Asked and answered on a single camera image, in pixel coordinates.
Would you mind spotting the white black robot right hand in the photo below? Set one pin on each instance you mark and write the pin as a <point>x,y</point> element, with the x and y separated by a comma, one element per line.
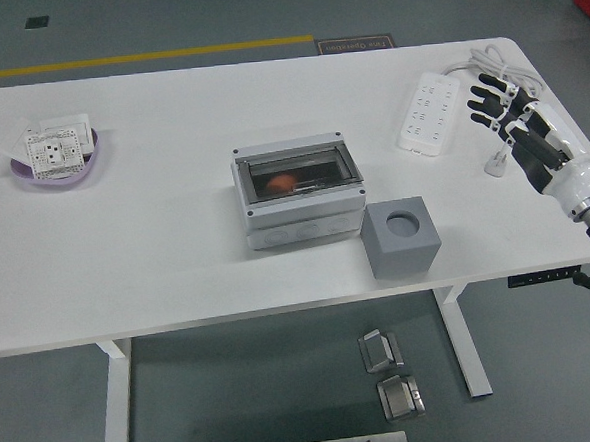
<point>567,164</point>

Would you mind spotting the transparent hinged box lid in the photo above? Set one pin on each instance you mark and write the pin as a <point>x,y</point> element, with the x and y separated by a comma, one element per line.
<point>322,169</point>

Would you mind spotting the orange cylinder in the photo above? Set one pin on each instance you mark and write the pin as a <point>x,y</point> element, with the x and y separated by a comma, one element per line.
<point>280,183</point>

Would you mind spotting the grey cube with round hole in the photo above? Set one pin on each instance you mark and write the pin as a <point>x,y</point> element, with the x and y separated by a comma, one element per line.
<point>402,260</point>

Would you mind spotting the black table control panel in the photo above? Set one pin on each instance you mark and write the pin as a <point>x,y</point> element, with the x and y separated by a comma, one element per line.
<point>544,276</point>

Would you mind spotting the white power strip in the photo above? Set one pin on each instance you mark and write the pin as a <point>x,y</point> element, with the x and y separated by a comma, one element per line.
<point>428,112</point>

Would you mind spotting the white table leg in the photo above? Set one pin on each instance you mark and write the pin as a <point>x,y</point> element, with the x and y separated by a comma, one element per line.
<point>117,402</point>
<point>462,341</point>

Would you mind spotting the dark floor sign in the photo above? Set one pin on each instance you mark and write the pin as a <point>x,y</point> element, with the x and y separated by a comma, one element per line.
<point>354,45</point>

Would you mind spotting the purple shallow bowl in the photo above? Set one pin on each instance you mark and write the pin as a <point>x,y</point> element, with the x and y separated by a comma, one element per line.
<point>62,181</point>

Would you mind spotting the black floor outlet cover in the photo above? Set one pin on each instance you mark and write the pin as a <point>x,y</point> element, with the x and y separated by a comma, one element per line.
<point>36,23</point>

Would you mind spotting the white tilted cover plate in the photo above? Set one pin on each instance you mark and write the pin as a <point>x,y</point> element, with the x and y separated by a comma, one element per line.
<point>16,147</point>

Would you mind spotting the metal floor bracket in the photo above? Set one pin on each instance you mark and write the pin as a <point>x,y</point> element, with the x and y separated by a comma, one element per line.
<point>400,399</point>
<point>380,351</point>

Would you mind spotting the grey electrical enclosure box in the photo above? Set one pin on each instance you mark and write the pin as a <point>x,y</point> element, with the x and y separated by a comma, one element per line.
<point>305,220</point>

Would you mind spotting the white blank switch plate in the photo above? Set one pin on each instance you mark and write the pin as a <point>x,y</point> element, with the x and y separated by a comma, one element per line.
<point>68,122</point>

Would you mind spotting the white wall socket panel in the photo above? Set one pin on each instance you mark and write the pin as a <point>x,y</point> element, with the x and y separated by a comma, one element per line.
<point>50,153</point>

